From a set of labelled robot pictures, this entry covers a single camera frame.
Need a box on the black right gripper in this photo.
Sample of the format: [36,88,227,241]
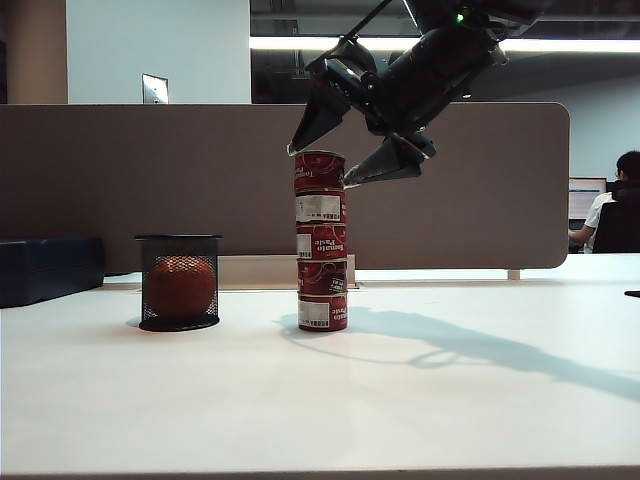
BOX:
[286,27,510,189]

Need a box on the red tomato paste can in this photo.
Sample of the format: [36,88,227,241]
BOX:
[293,150,347,193]

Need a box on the red can wide white label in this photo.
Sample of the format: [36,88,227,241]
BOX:
[294,189,348,226]

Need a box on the red can small white label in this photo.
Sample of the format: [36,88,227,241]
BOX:
[295,222,349,262]

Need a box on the red can black label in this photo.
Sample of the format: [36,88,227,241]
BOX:
[296,258,349,297]

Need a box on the red can white barcode label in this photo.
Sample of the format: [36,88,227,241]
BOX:
[297,293,349,333]

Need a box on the long ceiling light strip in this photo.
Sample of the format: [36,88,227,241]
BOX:
[249,35,640,55]

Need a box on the black mesh pen holder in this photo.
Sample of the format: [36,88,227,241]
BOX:
[133,232,224,333]

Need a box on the brown desk partition panel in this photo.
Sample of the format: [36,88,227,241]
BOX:
[0,102,572,272]

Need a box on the orange ball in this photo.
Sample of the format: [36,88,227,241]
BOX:
[147,255,215,320]

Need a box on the computer monitor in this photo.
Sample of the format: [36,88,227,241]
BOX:
[568,176,609,222]

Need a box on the person in white shirt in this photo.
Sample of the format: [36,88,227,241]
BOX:
[568,149,640,254]

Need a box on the black office chair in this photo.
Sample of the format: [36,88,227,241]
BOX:
[591,180,640,254]

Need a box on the dark blue box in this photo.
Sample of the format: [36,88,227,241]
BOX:
[0,235,107,310]

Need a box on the thin black cable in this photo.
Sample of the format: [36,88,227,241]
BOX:
[337,0,397,41]

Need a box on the metal wall plate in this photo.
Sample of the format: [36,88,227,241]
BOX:
[141,73,170,105]

